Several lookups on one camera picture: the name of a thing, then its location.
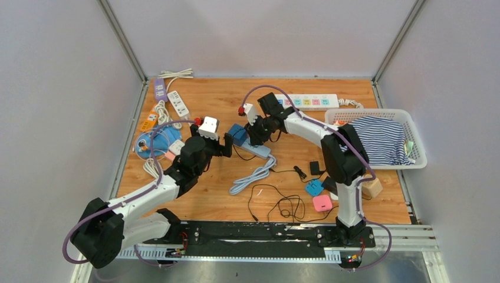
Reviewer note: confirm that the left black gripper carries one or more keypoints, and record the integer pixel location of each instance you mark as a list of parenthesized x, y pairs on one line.
[(226, 151)]

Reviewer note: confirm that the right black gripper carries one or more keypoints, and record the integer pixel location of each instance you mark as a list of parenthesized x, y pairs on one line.
[(257, 138)]

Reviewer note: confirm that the light blue power strip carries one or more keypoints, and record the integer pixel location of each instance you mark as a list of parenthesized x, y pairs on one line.
[(259, 151)]

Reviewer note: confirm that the dark blue cube adapter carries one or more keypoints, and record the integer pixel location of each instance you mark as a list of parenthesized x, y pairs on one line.
[(239, 134)]

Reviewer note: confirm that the white cube adapter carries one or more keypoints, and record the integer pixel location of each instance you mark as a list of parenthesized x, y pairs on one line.
[(175, 147)]

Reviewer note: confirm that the black charger with cable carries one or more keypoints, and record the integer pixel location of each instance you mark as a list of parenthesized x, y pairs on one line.
[(291, 207)]

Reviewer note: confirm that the white power strip blue USB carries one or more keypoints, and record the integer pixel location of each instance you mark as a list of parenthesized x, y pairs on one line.
[(315, 102)]

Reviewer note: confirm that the black TP-Link charger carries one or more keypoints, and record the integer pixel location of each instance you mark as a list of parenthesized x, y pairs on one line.
[(315, 172)]

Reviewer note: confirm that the wooden cube adapter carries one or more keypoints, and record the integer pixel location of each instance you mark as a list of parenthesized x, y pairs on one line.
[(372, 188)]

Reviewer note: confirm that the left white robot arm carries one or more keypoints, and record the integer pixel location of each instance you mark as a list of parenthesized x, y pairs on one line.
[(108, 227)]

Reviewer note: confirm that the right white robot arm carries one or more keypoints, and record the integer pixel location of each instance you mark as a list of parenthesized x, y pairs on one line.
[(345, 158)]

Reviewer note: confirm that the orange power strip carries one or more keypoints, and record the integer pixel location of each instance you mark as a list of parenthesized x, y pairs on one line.
[(150, 121)]

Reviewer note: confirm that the purple power strip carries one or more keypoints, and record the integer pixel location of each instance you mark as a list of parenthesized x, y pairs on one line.
[(159, 89)]

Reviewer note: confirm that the small blue charger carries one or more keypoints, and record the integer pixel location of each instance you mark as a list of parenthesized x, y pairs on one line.
[(314, 187)]

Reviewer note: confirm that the floral orange cloth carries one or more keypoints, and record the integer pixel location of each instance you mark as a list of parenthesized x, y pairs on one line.
[(339, 123)]

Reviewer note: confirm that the pink square charger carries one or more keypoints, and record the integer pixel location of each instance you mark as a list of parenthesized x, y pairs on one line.
[(322, 203)]

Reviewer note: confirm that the striped blue white cloth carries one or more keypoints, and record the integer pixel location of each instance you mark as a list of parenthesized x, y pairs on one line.
[(384, 141)]

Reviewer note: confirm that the white plastic basket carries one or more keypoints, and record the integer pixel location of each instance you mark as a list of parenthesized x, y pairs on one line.
[(415, 147)]

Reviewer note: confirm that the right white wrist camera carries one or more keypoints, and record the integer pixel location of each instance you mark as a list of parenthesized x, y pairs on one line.
[(250, 111)]

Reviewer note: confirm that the white power strip with cord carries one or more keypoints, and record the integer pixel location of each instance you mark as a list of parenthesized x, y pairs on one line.
[(178, 105)]

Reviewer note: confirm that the black mounting rail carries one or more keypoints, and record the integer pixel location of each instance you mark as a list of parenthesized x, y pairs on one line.
[(262, 240)]

